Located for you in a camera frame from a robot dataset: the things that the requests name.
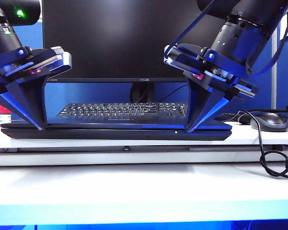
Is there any black Asus monitor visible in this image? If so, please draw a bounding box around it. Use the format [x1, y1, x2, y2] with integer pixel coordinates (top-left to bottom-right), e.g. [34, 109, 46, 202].
[42, 0, 240, 103]

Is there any black grey Logitech mouse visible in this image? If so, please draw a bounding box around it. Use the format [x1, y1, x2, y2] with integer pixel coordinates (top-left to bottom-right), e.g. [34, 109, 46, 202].
[250, 112, 288, 133]

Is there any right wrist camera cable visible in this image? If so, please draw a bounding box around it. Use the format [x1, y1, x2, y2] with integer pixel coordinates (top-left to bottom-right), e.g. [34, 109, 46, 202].
[165, 0, 218, 57]

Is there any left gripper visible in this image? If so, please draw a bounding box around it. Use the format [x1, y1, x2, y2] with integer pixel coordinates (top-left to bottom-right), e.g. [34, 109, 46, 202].
[0, 47, 51, 131]

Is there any grey partition post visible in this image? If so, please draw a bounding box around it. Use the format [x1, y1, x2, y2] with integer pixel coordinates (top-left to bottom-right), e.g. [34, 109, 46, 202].
[271, 26, 278, 110]

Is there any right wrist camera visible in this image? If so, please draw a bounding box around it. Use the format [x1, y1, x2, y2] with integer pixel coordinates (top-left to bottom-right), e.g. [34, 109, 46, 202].
[163, 43, 207, 72]

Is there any black Logitech keyboard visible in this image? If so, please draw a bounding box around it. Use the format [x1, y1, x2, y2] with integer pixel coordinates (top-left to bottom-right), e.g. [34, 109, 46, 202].
[57, 102, 190, 122]

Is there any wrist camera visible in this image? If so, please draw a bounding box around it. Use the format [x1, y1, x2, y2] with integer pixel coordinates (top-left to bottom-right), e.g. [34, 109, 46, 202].
[26, 46, 73, 75]
[163, 43, 207, 72]

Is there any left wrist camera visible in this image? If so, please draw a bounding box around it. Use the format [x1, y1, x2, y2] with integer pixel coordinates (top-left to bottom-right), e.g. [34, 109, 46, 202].
[26, 46, 73, 75]

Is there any long thin black cable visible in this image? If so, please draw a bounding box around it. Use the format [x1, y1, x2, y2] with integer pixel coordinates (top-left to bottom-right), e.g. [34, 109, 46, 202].
[237, 109, 288, 180]

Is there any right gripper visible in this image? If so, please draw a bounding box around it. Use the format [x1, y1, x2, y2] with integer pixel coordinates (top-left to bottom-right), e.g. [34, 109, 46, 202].
[183, 47, 260, 133]

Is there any thin black monitor cable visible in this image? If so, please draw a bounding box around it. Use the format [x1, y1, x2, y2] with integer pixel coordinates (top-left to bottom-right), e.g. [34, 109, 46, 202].
[161, 83, 191, 102]

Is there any white desk riser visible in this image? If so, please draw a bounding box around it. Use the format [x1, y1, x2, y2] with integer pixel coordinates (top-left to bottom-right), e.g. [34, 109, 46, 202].
[0, 119, 288, 167]

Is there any black Hasee laptop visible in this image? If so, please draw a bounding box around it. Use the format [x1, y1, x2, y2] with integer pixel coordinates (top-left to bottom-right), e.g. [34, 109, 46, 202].
[0, 122, 232, 141]

